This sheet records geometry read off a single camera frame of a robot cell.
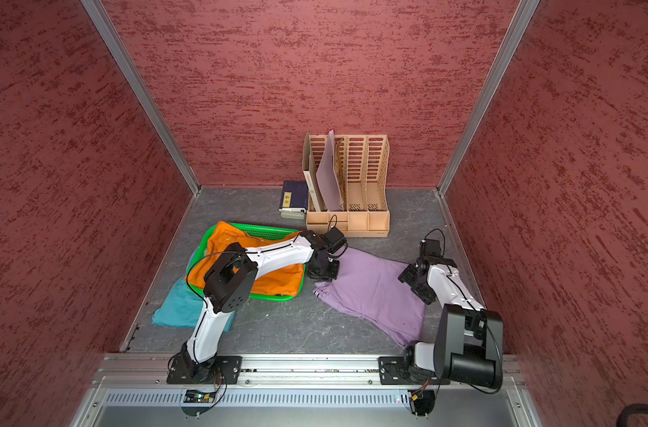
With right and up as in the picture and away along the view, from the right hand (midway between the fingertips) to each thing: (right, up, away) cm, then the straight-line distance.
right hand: (409, 288), depth 88 cm
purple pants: (-13, -1, +2) cm, 14 cm away
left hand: (-28, +1, +3) cm, 28 cm away
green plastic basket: (-41, 0, -9) cm, 42 cm away
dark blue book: (-44, +34, +30) cm, 63 cm away
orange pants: (-48, +13, -29) cm, 58 cm away
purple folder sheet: (-28, +40, +10) cm, 50 cm away
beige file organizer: (-13, +47, +26) cm, 55 cm away
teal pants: (-75, -5, -4) cm, 76 cm away
